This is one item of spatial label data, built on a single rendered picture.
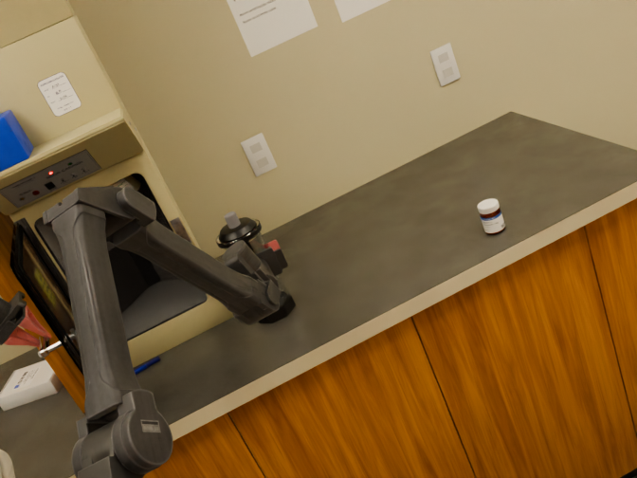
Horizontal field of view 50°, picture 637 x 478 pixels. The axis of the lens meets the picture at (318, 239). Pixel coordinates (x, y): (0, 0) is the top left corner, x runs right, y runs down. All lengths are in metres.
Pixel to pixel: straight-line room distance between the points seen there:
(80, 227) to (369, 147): 1.27
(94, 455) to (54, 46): 0.89
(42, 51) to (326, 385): 0.92
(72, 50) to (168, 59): 0.49
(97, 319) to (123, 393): 0.11
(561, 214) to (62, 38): 1.12
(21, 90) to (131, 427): 0.87
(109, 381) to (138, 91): 1.18
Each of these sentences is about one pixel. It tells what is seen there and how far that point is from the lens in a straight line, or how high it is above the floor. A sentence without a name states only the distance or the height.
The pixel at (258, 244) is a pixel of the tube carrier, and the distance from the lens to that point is 1.55.
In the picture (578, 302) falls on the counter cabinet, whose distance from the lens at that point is 1.76.
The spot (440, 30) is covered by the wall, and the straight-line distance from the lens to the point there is 2.18.
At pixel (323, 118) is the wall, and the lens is 2.08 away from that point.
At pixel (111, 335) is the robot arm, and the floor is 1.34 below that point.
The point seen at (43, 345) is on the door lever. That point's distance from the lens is 1.43.
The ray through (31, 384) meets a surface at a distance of 1.90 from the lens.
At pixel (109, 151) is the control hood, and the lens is 1.51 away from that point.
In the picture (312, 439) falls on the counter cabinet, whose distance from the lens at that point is 1.62.
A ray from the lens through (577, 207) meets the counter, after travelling 1.64.
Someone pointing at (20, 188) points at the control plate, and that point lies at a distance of 1.52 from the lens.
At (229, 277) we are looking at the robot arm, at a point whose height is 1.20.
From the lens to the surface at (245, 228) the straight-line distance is 1.53.
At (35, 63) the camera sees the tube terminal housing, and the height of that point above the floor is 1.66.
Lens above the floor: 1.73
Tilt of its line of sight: 24 degrees down
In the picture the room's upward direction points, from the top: 24 degrees counter-clockwise
